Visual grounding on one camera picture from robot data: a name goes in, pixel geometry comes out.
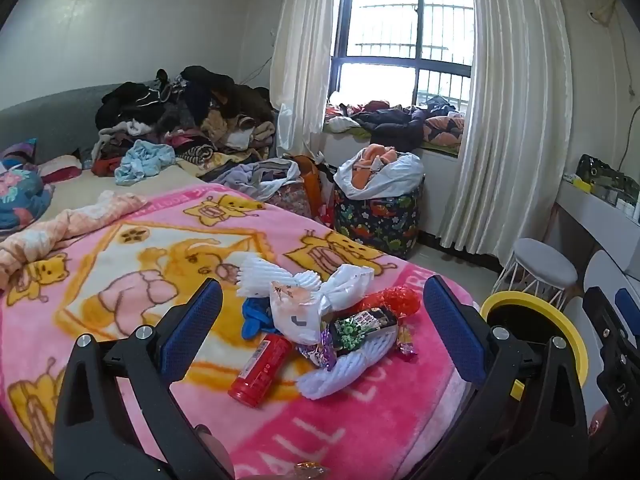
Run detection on wide cream curtain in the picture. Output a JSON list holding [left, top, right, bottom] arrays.
[[440, 0, 573, 263]]

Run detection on light blue garment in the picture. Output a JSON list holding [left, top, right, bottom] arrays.
[[115, 140, 177, 187]]

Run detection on narrow cream curtain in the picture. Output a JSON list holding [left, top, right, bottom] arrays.
[[270, 0, 343, 158]]

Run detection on red cellophane wrapper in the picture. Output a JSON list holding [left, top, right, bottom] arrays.
[[377, 285, 421, 318]]

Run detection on red can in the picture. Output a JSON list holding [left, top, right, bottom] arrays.
[[228, 334, 293, 407]]

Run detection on grey white garment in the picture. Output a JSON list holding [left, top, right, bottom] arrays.
[[207, 157, 301, 198]]

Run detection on orange bag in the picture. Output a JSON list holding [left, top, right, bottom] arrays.
[[295, 155, 322, 221]]

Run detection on white foam fruit net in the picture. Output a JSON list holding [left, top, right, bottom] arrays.
[[235, 254, 321, 302], [297, 330, 399, 401]]

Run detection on grey headboard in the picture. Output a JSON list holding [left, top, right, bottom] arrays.
[[0, 85, 156, 166]]

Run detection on purple striped pillow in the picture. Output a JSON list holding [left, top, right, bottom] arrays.
[[0, 137, 38, 168]]

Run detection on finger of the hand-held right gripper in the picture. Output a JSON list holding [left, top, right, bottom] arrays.
[[582, 286, 623, 356], [615, 287, 640, 338]]

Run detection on dinosaur print laundry basket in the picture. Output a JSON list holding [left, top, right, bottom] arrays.
[[332, 180, 426, 261]]

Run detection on pink cartoon printed blanket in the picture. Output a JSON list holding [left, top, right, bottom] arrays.
[[0, 182, 481, 480]]

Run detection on purple foil wrapper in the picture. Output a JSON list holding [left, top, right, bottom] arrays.
[[297, 327, 336, 372]]

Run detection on blue plastic bag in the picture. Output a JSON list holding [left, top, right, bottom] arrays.
[[240, 297, 281, 341]]

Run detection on orange garment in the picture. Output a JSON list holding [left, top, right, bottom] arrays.
[[350, 144, 398, 188]]

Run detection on peach fleece blanket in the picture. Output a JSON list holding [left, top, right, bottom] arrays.
[[0, 190, 148, 291]]

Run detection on blue floral quilt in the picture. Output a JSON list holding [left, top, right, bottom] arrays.
[[0, 165, 56, 233]]

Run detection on white wire-frame stool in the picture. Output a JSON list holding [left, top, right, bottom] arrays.
[[492, 237, 580, 311]]

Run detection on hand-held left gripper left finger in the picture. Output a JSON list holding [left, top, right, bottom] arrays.
[[52, 277, 236, 480]]

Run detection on clear shiny candy wrapper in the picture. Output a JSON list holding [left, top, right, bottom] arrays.
[[294, 461, 332, 480]]

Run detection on pile of dark clothes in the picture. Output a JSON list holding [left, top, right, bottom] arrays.
[[77, 65, 278, 176]]

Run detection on beige bed sheet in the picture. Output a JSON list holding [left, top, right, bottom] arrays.
[[37, 162, 241, 223]]

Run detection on black framed window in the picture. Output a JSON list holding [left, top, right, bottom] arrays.
[[331, 0, 473, 116]]

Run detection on clothes on window sill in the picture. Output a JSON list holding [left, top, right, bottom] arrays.
[[324, 95, 466, 151]]

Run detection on black green snack packet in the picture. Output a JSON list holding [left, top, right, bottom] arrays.
[[327, 307, 398, 353]]

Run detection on white desk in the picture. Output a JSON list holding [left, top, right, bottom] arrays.
[[547, 180, 640, 281]]

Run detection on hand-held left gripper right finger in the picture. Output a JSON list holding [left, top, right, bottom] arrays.
[[410, 275, 591, 480]]

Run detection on yellow-rimmed black bin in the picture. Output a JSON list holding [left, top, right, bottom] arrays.
[[479, 290, 590, 403]]

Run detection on pink white pillow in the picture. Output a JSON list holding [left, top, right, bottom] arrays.
[[37, 152, 83, 183]]

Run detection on floral storage basket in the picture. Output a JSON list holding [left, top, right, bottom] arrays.
[[267, 182, 313, 218]]

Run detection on white cloth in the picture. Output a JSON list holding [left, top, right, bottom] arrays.
[[334, 150, 425, 200]]

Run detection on white plastic bag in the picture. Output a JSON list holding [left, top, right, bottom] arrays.
[[269, 272, 337, 346]]

